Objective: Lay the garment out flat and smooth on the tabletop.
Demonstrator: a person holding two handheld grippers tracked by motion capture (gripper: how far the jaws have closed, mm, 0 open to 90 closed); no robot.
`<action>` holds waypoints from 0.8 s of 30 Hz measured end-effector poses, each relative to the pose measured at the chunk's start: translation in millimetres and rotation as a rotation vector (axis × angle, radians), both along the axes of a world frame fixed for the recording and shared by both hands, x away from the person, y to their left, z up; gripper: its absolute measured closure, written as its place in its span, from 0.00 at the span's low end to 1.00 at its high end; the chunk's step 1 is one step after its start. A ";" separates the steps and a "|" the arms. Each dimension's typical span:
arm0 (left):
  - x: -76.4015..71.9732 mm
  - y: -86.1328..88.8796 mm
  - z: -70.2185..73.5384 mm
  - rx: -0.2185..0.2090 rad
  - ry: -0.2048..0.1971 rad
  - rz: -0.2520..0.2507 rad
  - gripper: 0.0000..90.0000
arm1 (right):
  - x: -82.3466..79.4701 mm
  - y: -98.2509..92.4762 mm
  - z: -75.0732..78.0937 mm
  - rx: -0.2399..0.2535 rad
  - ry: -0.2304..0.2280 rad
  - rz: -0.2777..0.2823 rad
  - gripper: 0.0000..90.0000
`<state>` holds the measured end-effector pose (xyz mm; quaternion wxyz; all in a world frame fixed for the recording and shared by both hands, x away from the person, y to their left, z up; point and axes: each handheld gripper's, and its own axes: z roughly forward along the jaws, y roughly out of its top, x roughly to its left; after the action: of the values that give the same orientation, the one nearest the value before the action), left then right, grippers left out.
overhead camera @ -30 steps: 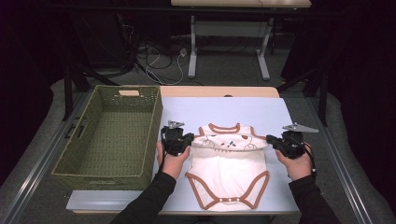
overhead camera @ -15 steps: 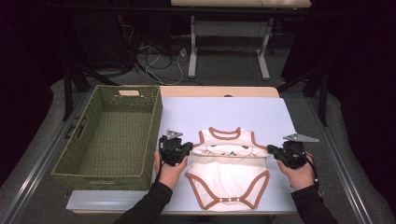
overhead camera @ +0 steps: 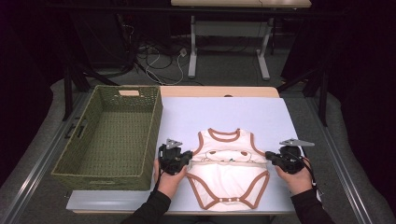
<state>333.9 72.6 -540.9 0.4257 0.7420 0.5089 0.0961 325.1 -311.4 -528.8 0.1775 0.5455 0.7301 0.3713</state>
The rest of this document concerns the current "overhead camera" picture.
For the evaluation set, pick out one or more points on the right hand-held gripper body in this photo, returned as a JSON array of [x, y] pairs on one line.
[[292, 158]]

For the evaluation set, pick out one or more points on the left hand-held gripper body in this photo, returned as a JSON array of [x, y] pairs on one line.
[[171, 160]]

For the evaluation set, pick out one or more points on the cream baby bodysuit brown trim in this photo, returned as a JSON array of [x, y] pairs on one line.
[[229, 183]]

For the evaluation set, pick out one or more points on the green woven basket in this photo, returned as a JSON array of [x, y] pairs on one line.
[[124, 130]]

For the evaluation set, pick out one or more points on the person's left hand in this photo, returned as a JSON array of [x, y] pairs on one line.
[[169, 185]]

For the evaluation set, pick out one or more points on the person's right hand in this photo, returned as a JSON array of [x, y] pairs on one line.
[[299, 183]]

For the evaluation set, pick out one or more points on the white table mat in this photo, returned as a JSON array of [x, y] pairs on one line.
[[218, 112]]

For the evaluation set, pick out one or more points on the black metal stand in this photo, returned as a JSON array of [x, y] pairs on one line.
[[67, 93], [323, 99]]

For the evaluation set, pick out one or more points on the white power adapter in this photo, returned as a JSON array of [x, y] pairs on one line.
[[183, 52]]

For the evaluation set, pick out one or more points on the dark curtain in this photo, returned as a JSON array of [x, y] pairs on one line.
[[373, 93], [18, 93]]

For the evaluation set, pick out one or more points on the desk with white legs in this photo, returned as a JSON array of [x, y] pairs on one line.
[[193, 46]]

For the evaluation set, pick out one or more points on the aluminium floor rail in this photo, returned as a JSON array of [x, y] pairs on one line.
[[43, 163], [342, 169]]

